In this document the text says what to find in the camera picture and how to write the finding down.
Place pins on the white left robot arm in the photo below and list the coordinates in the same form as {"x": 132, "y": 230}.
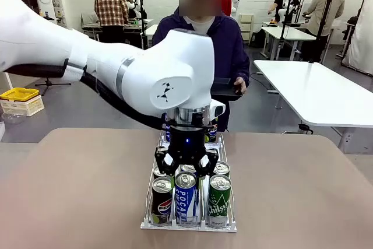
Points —
{"x": 175, "y": 65}

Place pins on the seated person in dark clothes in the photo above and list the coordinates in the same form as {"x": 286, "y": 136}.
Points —
{"x": 352, "y": 27}

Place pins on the blue Pocari Sweat can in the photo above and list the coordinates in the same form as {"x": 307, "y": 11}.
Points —
{"x": 186, "y": 199}
{"x": 168, "y": 132}
{"x": 189, "y": 168}

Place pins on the white hanging curtain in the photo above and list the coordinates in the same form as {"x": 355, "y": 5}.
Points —
{"x": 361, "y": 27}

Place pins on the black pole stand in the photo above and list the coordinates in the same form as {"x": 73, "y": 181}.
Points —
{"x": 287, "y": 15}

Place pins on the small white desk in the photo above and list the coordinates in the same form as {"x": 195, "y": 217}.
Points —
{"x": 151, "y": 28}

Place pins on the black kettle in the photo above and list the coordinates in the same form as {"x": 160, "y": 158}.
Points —
{"x": 304, "y": 129}

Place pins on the black camera tripod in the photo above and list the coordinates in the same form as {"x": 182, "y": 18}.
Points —
{"x": 323, "y": 21}

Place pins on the black serving tray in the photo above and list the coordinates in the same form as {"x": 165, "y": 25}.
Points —
{"x": 224, "y": 88}

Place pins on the black tripod stand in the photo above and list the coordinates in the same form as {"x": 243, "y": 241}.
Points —
{"x": 52, "y": 84}

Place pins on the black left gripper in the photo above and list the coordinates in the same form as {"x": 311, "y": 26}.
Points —
{"x": 186, "y": 144}

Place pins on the black Pepsi can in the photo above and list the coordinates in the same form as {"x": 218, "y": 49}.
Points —
{"x": 212, "y": 136}
{"x": 161, "y": 202}
{"x": 157, "y": 171}

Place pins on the large white table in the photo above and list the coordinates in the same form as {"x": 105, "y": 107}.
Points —
{"x": 314, "y": 91}

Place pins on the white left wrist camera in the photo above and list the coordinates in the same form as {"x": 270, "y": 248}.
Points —
{"x": 218, "y": 109}

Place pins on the white drawer shelf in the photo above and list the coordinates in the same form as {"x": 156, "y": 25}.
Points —
{"x": 246, "y": 27}

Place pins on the person in purple hoodie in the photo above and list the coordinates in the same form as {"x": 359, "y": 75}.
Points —
{"x": 230, "y": 45}

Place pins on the person in beige jacket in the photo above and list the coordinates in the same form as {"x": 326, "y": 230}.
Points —
{"x": 326, "y": 13}

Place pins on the person's left hand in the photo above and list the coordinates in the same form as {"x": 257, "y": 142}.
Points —
{"x": 241, "y": 85}

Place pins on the white black background robot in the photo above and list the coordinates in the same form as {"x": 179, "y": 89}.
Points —
{"x": 135, "y": 1}

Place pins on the green Chilsung cider can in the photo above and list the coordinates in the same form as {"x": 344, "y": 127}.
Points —
{"x": 222, "y": 168}
{"x": 219, "y": 202}

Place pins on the person's left forearm purple sleeve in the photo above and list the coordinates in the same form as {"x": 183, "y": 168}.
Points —
{"x": 242, "y": 65}

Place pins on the yellow plastic crate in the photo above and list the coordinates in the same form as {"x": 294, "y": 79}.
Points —
{"x": 21, "y": 100}

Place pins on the person in black white top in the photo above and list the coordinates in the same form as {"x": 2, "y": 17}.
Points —
{"x": 284, "y": 4}

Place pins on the long white desk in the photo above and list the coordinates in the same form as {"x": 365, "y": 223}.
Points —
{"x": 288, "y": 34}

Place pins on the person in plaid shirt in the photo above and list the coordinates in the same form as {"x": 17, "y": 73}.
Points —
{"x": 110, "y": 7}

